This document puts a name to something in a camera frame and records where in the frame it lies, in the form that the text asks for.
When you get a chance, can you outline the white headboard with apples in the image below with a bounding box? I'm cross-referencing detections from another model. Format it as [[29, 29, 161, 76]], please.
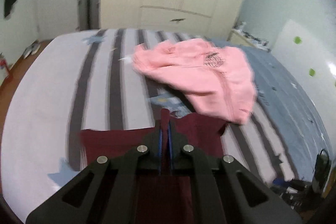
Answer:
[[272, 19, 335, 138]]

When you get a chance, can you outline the dark red garment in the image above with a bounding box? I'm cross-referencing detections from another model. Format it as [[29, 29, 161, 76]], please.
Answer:
[[79, 109, 227, 223]]

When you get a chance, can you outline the red fire extinguisher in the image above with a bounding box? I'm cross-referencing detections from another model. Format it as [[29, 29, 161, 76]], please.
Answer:
[[0, 53, 11, 79]]

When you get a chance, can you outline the grey suitcase by wardrobe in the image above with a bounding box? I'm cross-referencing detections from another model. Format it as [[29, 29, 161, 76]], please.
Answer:
[[77, 0, 100, 31]]

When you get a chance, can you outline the white nightstand with clutter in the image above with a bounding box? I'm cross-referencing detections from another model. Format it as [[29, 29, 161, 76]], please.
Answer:
[[228, 22, 270, 52]]

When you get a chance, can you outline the striped star bed sheet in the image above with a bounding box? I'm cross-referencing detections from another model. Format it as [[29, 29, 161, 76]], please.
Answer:
[[1, 28, 332, 221]]

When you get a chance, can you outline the pair of grey shoes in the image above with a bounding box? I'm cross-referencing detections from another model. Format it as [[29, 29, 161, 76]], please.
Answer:
[[22, 41, 41, 59]]

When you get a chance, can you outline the pink hoodie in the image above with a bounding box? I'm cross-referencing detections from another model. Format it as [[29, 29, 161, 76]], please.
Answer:
[[133, 38, 257, 124]]

